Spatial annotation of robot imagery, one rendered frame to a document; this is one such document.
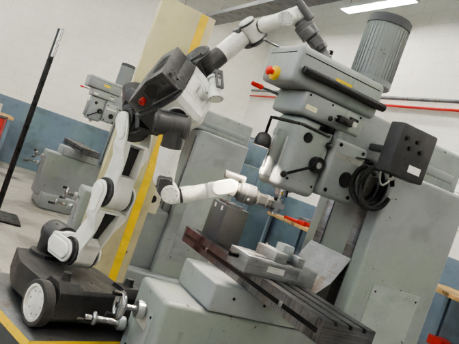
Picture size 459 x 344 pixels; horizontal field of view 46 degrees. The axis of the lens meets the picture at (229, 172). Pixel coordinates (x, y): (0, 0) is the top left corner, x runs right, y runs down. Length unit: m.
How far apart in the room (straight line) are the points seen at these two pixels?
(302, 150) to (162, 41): 1.90
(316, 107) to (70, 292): 1.31
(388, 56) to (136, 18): 9.27
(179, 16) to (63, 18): 7.32
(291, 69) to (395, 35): 0.57
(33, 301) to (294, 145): 1.30
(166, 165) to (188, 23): 1.94
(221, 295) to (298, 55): 1.01
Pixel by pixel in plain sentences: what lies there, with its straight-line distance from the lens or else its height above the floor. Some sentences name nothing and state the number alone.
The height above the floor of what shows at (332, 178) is 1.43.
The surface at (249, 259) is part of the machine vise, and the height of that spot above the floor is 1.02.
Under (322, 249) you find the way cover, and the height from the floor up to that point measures 1.10.
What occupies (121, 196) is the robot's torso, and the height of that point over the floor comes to 1.02.
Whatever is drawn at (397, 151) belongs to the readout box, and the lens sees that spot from 2.27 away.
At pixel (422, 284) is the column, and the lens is 2.75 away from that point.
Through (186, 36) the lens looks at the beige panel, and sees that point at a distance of 4.03.
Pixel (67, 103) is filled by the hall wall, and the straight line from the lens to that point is 11.18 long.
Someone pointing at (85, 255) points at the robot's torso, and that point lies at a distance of 2.75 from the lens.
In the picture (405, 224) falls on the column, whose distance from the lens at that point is 2.58.
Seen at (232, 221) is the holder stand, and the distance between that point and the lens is 2.63.
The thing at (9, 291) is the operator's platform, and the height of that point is 0.40.
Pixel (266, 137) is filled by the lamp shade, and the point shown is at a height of 1.49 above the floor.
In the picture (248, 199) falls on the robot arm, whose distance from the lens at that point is 2.35.
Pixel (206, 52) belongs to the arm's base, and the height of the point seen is 1.78.
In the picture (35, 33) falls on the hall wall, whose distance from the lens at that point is 11.12.
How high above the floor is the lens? 1.32
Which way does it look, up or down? level
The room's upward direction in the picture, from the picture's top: 20 degrees clockwise
